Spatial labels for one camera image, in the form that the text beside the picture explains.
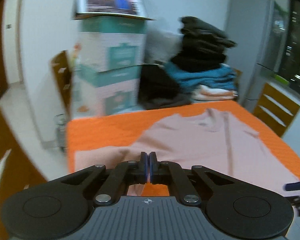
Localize dark window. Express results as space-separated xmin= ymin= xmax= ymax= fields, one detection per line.
xmin=285 ymin=0 xmax=300 ymax=94

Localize green object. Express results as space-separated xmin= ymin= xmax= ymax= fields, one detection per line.
xmin=272 ymin=71 xmax=290 ymax=86

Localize teal pink cardboard box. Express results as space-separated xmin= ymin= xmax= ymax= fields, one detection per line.
xmin=71 ymin=64 xmax=142 ymax=117
xmin=76 ymin=15 xmax=148 ymax=73

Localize book on box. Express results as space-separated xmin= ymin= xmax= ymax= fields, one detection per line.
xmin=74 ymin=0 xmax=147 ymax=20

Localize folded teal knitted sweater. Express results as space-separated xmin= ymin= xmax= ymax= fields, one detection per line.
xmin=165 ymin=62 xmax=238 ymax=92

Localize pink shirt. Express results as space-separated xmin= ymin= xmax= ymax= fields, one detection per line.
xmin=74 ymin=109 xmax=300 ymax=198

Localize grey refrigerator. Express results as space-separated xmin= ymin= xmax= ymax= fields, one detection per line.
xmin=225 ymin=0 xmax=290 ymax=113

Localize stack of dark folded clothes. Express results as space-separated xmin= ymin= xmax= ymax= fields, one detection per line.
xmin=170 ymin=16 xmax=238 ymax=72

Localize folded white pink towels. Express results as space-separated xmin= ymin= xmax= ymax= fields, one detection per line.
xmin=192 ymin=85 xmax=239 ymax=103

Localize folded dark grey garment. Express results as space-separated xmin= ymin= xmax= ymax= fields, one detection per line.
xmin=137 ymin=94 xmax=193 ymax=110

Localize folded black clothes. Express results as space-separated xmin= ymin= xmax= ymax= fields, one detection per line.
xmin=137 ymin=64 xmax=183 ymax=108

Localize white plastic bag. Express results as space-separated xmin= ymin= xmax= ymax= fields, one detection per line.
xmin=144 ymin=29 xmax=184 ymax=65

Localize orange patterned table mat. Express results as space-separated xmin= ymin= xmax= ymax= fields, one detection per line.
xmin=66 ymin=100 xmax=300 ymax=198

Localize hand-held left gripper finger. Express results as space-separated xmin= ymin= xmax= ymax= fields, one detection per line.
xmin=149 ymin=151 xmax=237 ymax=207
xmin=61 ymin=151 xmax=149 ymax=207

